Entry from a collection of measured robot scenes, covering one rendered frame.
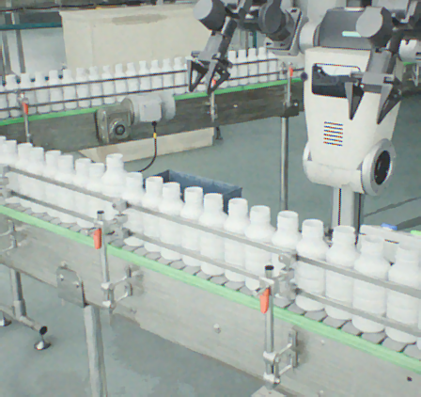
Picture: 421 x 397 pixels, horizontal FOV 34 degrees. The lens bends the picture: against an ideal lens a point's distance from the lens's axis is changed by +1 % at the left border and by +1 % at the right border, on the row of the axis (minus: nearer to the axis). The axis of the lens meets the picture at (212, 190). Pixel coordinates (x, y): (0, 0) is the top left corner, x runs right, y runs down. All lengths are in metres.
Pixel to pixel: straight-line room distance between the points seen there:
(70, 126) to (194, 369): 1.15
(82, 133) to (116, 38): 2.55
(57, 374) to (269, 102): 1.65
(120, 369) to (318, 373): 1.75
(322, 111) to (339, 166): 0.15
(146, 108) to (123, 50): 2.62
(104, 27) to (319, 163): 3.77
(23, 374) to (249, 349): 1.78
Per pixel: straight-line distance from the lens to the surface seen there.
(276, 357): 1.27
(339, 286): 1.23
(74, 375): 2.98
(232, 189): 2.06
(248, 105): 3.45
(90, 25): 5.45
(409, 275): 1.16
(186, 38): 5.82
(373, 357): 1.22
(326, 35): 1.93
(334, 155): 1.88
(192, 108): 3.27
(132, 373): 2.94
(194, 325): 1.47
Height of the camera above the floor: 1.63
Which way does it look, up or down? 19 degrees down
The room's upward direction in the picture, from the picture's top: 2 degrees counter-clockwise
